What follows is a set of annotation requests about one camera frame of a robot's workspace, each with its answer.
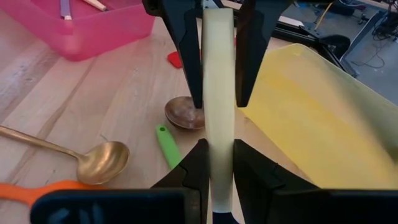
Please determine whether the dark wooden spoon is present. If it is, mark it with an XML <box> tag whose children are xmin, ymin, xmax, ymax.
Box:
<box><xmin>164</xmin><ymin>95</ymin><xmax>206</xmax><ymax>131</ymax></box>

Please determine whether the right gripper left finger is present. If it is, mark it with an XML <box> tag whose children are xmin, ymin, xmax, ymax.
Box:
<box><xmin>150</xmin><ymin>138</ymin><xmax>210</xmax><ymax>224</ymax></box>

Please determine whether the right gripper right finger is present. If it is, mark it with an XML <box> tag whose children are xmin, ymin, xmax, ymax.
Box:
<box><xmin>233</xmin><ymin>139</ymin><xmax>321</xmax><ymax>224</ymax></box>

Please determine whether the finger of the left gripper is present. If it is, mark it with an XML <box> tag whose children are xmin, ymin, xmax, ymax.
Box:
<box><xmin>142</xmin><ymin>0</ymin><xmax>205</xmax><ymax>110</ymax></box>
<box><xmin>235</xmin><ymin>0</ymin><xmax>295</xmax><ymax>108</ymax></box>

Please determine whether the yellow plastic bin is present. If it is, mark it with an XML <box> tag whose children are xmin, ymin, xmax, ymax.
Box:
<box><xmin>239</xmin><ymin>42</ymin><xmax>398</xmax><ymax>190</ymax></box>

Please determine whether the green silicone spatula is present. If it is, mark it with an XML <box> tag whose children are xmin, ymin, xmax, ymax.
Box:
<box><xmin>155</xmin><ymin>123</ymin><xmax>183</xmax><ymax>170</ymax></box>

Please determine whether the red silicone spatula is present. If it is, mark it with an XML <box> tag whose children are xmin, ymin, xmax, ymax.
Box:
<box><xmin>167</xmin><ymin>50</ymin><xmax>183</xmax><ymax>69</ymax></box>

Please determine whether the pink plastic bin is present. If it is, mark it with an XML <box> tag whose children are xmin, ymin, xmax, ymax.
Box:
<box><xmin>17</xmin><ymin>0</ymin><xmax>155</xmax><ymax>62</ymax></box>

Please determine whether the gold metal spoon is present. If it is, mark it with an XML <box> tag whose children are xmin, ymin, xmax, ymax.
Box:
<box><xmin>0</xmin><ymin>124</ymin><xmax>131</xmax><ymax>187</ymax></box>

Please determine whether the orange silicone spatula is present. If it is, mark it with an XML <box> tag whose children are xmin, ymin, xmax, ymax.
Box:
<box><xmin>0</xmin><ymin>179</ymin><xmax>105</xmax><ymax>208</ymax></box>

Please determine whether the yellow extension cable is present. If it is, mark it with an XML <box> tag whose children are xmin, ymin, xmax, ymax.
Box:
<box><xmin>313</xmin><ymin>1</ymin><xmax>336</xmax><ymax>31</ymax></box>

